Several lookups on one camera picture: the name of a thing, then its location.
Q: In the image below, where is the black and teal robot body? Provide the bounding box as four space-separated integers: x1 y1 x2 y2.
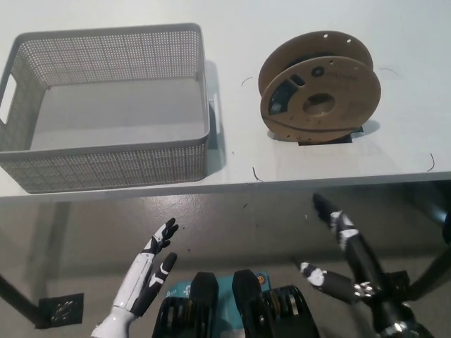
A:
153 268 322 338

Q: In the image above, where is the grey perforated plastic basket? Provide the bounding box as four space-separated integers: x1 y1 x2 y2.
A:
0 23 213 194

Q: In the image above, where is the black table foot plate left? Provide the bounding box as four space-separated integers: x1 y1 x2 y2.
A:
36 292 85 331

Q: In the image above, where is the black table foot plate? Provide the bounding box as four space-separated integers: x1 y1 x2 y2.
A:
36 292 85 331
383 270 412 304

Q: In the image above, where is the black table foot plate right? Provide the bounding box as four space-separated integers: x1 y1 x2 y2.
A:
383 270 412 304

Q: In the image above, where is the black and white right hand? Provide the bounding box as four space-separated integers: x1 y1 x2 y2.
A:
298 192 385 306

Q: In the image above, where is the black table leg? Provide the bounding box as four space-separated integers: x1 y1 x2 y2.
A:
0 273 50 327
408 181 451 311

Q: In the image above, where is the white and black left hand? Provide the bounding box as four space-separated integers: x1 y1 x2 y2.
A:
111 217 180 318

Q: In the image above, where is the cardboard 3d filament spool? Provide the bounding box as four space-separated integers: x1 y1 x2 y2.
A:
258 31 383 144

